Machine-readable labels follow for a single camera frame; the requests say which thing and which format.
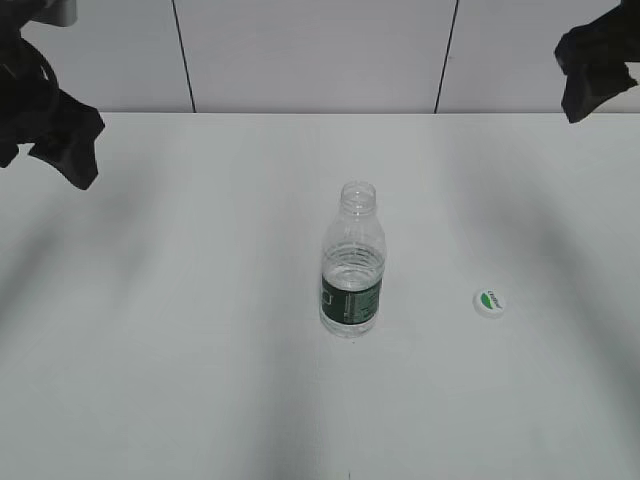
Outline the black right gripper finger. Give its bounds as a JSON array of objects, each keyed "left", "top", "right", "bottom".
[{"left": 554, "top": 1, "right": 639, "bottom": 124}]

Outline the white green bottle cap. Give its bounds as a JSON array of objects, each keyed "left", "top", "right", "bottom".
[{"left": 472, "top": 288, "right": 508, "bottom": 319}]

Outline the clear plastic water bottle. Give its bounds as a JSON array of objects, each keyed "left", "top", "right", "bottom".
[{"left": 319, "top": 181, "right": 387, "bottom": 338}]

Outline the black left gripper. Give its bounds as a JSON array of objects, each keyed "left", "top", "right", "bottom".
[{"left": 1, "top": 1, "right": 105, "bottom": 189}]

